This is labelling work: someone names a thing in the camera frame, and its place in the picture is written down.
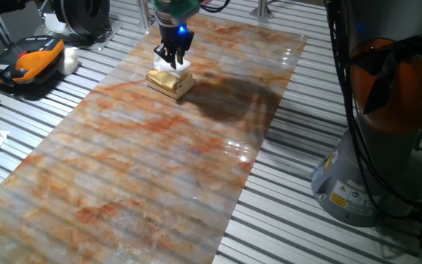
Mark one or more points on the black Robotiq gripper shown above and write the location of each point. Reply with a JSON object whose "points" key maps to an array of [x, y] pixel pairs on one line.
{"points": [[176, 36]]}

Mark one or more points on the white paper napkin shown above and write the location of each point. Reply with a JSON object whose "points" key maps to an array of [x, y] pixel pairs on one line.
{"points": [[160, 65]]}

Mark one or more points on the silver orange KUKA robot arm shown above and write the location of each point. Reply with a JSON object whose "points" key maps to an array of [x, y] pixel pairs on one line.
{"points": [[361, 172]]}

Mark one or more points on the gold foil tissue pack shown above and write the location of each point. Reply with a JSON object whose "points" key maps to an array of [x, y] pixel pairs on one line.
{"points": [[163, 83]]}

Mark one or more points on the silver gripper coupling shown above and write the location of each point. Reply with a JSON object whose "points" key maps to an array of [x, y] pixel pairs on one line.
{"points": [[167, 19]]}

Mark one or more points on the white rounded plastic object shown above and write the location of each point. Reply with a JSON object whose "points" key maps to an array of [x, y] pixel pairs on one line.
{"points": [[70, 60]]}

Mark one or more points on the orange marble pattern mat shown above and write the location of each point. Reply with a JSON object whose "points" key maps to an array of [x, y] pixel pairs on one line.
{"points": [[123, 165]]}

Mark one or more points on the white paper slip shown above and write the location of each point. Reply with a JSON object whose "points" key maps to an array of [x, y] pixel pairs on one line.
{"points": [[55, 25]]}

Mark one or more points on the thin metal rod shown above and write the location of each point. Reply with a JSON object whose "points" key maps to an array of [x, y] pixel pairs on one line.
{"points": [[42, 12]]}

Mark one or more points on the orange black teach pendant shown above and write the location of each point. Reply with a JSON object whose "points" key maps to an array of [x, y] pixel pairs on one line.
{"points": [[31, 60]]}

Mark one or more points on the slim metal post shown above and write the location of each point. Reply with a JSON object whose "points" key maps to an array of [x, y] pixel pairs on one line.
{"points": [[143, 14]]}

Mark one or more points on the metal post with foot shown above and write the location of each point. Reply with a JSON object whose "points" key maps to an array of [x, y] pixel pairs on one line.
{"points": [[262, 9]]}

